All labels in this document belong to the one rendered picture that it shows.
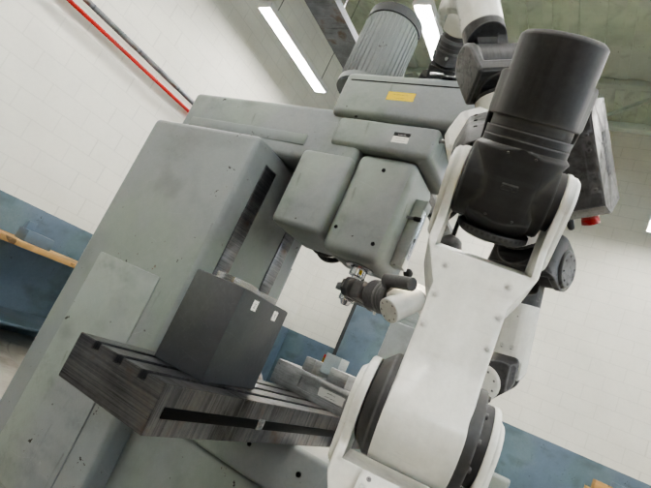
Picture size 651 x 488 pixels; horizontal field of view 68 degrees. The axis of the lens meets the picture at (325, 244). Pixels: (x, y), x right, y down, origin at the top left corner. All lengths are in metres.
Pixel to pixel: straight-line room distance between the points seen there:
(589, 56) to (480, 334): 0.37
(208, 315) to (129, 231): 0.77
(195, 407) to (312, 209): 0.74
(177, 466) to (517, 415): 6.70
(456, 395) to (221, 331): 0.46
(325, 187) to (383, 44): 0.56
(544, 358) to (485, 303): 7.17
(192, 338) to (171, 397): 0.18
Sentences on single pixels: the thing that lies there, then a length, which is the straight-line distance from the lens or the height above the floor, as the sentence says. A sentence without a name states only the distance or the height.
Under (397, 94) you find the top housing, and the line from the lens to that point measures 1.51.
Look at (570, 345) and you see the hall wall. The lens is 7.89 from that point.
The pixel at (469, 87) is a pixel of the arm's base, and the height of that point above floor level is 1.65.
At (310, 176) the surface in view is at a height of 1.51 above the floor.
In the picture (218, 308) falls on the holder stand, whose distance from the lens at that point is 0.94.
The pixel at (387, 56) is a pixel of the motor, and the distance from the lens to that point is 1.72.
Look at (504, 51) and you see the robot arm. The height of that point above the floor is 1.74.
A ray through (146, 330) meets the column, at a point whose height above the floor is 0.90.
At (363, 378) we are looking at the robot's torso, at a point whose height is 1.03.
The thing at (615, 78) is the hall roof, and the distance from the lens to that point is 8.32.
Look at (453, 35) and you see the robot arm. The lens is 1.53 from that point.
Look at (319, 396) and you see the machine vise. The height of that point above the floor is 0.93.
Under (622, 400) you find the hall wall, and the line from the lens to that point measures 7.81.
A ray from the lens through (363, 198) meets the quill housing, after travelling 1.38.
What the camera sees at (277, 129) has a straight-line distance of 1.66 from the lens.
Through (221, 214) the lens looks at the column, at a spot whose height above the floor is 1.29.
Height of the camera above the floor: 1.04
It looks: 12 degrees up
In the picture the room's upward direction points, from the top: 24 degrees clockwise
